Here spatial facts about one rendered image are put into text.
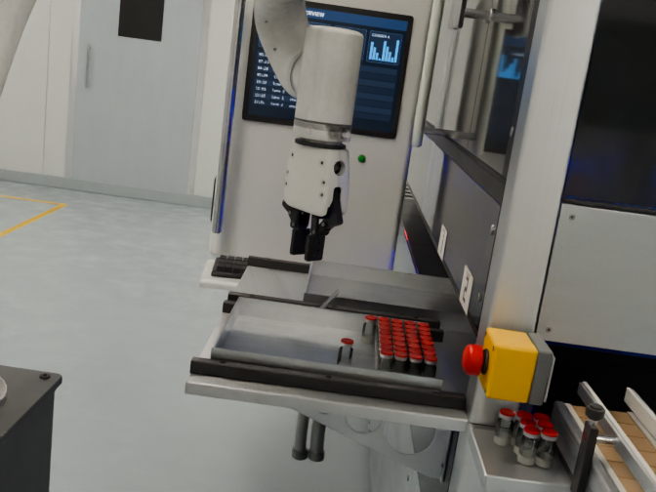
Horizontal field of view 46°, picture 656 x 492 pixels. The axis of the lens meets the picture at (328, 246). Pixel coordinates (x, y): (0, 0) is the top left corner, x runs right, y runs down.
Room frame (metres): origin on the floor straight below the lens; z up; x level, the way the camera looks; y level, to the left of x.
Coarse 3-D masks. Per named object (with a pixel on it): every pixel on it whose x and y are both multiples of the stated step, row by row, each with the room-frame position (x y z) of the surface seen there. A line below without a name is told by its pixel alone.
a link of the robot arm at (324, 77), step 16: (320, 32) 1.10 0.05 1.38; (336, 32) 1.10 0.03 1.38; (352, 32) 1.11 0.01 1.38; (304, 48) 1.12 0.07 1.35; (320, 48) 1.10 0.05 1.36; (336, 48) 1.10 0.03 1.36; (352, 48) 1.11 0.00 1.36; (304, 64) 1.12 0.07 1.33; (320, 64) 1.10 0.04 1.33; (336, 64) 1.10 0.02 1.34; (352, 64) 1.11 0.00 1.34; (304, 80) 1.11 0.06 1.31; (320, 80) 1.10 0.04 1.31; (336, 80) 1.10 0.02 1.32; (352, 80) 1.12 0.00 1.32; (304, 96) 1.11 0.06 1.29; (320, 96) 1.10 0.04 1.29; (336, 96) 1.10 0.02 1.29; (352, 96) 1.12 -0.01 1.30; (304, 112) 1.11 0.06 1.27; (320, 112) 1.10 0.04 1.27; (336, 112) 1.10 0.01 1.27; (352, 112) 1.13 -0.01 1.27
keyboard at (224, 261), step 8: (224, 256) 1.92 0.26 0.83; (232, 256) 1.93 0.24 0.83; (216, 264) 1.87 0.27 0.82; (224, 264) 1.84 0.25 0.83; (232, 264) 1.85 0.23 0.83; (240, 264) 1.86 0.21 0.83; (216, 272) 1.80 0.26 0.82; (224, 272) 1.80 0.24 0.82; (232, 272) 1.81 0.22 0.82; (240, 272) 1.82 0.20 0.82
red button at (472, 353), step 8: (472, 344) 0.95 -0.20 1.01; (464, 352) 0.94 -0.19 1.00; (472, 352) 0.93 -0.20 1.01; (480, 352) 0.93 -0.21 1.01; (464, 360) 0.94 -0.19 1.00; (472, 360) 0.92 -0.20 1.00; (480, 360) 0.93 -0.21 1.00; (464, 368) 0.93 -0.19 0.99; (472, 368) 0.92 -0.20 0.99; (480, 368) 0.92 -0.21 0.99
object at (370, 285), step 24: (312, 264) 1.66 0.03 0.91; (336, 264) 1.66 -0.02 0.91; (312, 288) 1.55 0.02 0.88; (336, 288) 1.58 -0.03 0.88; (360, 288) 1.60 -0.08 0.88; (384, 288) 1.63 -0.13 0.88; (408, 288) 1.65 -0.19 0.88; (432, 288) 1.66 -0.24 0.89; (408, 312) 1.40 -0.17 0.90; (432, 312) 1.40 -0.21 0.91; (456, 312) 1.52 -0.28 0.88
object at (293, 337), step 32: (256, 320) 1.30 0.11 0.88; (288, 320) 1.32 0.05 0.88; (320, 320) 1.32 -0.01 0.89; (352, 320) 1.32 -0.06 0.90; (224, 352) 1.07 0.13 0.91; (256, 352) 1.07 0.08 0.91; (288, 352) 1.17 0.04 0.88; (320, 352) 1.19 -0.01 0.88; (352, 352) 1.21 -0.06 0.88; (416, 384) 1.06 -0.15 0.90
